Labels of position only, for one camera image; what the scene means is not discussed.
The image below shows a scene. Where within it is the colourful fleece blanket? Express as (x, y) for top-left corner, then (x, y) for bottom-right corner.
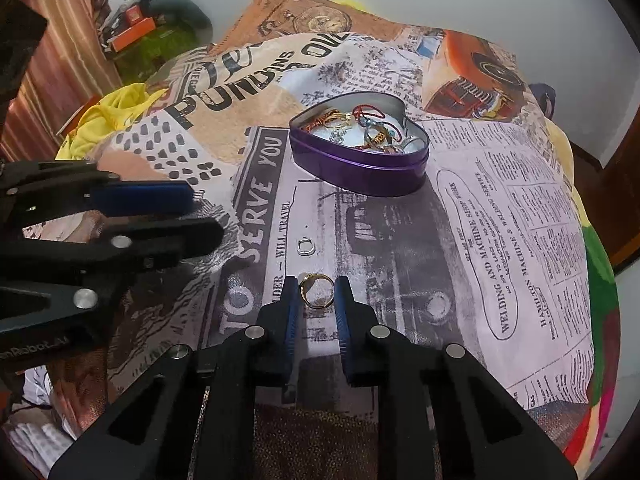
(515, 120), (621, 466)

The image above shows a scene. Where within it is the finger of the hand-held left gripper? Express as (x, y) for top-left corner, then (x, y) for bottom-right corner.
(0, 160), (196, 228)
(0, 216), (224, 333)

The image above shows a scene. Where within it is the striped orange curtain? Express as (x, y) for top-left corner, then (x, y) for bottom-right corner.
(0, 0), (123, 161)

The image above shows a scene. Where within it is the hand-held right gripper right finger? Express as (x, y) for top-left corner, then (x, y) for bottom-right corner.
(334, 276), (578, 480)

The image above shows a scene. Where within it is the yellow garment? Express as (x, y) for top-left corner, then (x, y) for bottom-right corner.
(55, 84), (168, 161)

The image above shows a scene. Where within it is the newspaper print blanket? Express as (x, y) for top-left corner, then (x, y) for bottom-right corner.
(25, 0), (596, 480)

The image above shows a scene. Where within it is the gold ring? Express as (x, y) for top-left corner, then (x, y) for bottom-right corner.
(298, 273), (336, 309)

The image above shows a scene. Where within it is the purple heart-shaped tin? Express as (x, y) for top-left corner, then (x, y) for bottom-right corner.
(289, 92), (430, 197)

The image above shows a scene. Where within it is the white patterned cloth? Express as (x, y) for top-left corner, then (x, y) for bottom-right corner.
(0, 365), (86, 466)

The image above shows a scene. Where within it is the grey cushion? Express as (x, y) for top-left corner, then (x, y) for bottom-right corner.
(145, 0), (213, 36)

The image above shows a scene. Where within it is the pile of mixed jewelry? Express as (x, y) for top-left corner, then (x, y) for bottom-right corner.
(307, 102), (420, 155)

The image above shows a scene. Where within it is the red string bracelet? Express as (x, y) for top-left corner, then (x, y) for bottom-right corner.
(351, 104), (388, 122)

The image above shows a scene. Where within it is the orange box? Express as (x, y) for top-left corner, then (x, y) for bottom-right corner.
(111, 17), (156, 53)

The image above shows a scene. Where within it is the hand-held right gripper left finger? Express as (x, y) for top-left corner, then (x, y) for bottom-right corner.
(50, 275), (303, 480)

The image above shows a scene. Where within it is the dark blue backpack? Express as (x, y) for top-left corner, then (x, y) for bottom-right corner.
(527, 82), (558, 121)

